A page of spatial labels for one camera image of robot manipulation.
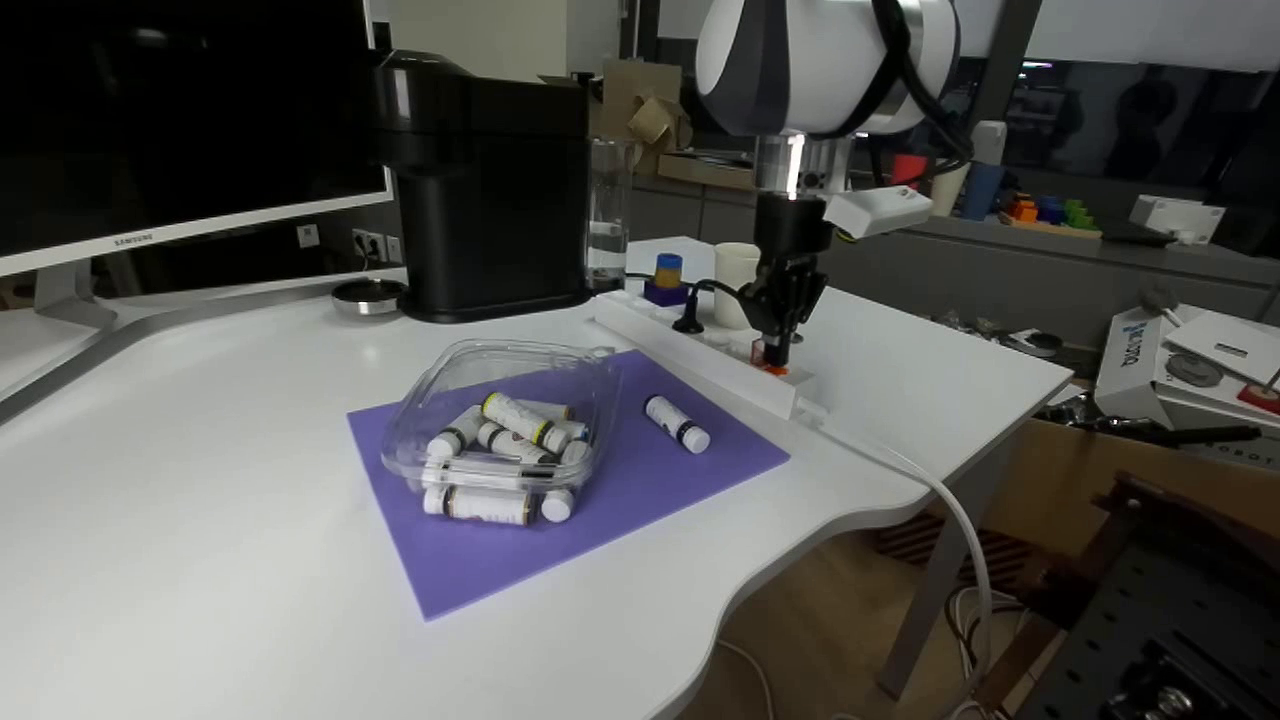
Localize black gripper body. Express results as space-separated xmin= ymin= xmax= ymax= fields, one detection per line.
xmin=745 ymin=198 xmax=832 ymax=331

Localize white power strip orange switch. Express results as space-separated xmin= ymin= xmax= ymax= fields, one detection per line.
xmin=583 ymin=287 xmax=832 ymax=424

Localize open brown cardboard boxes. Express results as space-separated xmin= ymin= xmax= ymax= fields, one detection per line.
xmin=602 ymin=56 xmax=703 ymax=166

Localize white paper cup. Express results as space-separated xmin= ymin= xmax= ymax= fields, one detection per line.
xmin=713 ymin=238 xmax=767 ymax=331

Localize blue and yellow block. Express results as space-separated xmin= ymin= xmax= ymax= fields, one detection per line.
xmin=639 ymin=254 xmax=691 ymax=308

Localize small white labelled tube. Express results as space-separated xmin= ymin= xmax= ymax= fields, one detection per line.
xmin=534 ymin=486 xmax=579 ymax=527
xmin=639 ymin=393 xmax=714 ymax=459
xmin=476 ymin=390 xmax=577 ymax=455
xmin=425 ymin=401 xmax=489 ymax=469
xmin=421 ymin=453 xmax=534 ymax=494
xmin=473 ymin=422 xmax=555 ymax=473
xmin=550 ymin=436 xmax=601 ymax=494
xmin=421 ymin=486 xmax=534 ymax=527
xmin=518 ymin=398 xmax=593 ymax=441

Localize red plastic cup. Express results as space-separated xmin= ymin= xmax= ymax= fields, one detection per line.
xmin=888 ymin=148 xmax=931 ymax=193

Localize purple paper mat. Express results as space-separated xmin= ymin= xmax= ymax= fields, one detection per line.
xmin=343 ymin=349 xmax=790 ymax=629

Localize clear glass water carafe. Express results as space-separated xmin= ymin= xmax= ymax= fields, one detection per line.
xmin=583 ymin=132 xmax=632 ymax=292

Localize blue plastic cup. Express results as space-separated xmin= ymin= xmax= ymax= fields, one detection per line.
xmin=956 ymin=156 xmax=1006 ymax=225

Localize grey low cabinet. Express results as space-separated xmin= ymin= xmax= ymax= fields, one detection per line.
xmin=625 ymin=172 xmax=1280 ymax=356

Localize white plastic cup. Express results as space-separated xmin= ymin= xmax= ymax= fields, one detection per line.
xmin=966 ymin=116 xmax=1012 ymax=172

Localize grey metal table leg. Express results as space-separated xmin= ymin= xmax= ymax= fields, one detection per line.
xmin=871 ymin=453 xmax=996 ymax=705

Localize black coffee machine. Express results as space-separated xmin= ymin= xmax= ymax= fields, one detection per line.
xmin=371 ymin=48 xmax=597 ymax=330

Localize white printed cardboard box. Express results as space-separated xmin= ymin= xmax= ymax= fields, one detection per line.
xmin=1091 ymin=306 xmax=1180 ymax=409
xmin=1154 ymin=301 xmax=1280 ymax=422

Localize plain white box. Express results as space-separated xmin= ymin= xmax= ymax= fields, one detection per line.
xmin=1126 ymin=193 xmax=1228 ymax=254

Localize black pen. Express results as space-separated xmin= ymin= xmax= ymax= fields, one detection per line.
xmin=1062 ymin=413 xmax=1264 ymax=453

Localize small round metal dish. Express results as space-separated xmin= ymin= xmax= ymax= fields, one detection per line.
xmin=327 ymin=271 xmax=408 ymax=323

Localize black perforated metal rack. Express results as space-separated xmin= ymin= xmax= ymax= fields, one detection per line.
xmin=1017 ymin=478 xmax=1280 ymax=720

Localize white framed computer monitor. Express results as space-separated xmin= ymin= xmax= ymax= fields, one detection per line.
xmin=0 ymin=0 xmax=400 ymax=337

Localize black plug with cable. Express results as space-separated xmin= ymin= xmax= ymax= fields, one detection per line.
xmin=671 ymin=271 xmax=773 ymax=339

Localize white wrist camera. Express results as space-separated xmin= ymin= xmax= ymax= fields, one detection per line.
xmin=819 ymin=180 xmax=934 ymax=246

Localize white power strip cable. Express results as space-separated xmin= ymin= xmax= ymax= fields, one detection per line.
xmin=796 ymin=398 xmax=1005 ymax=674

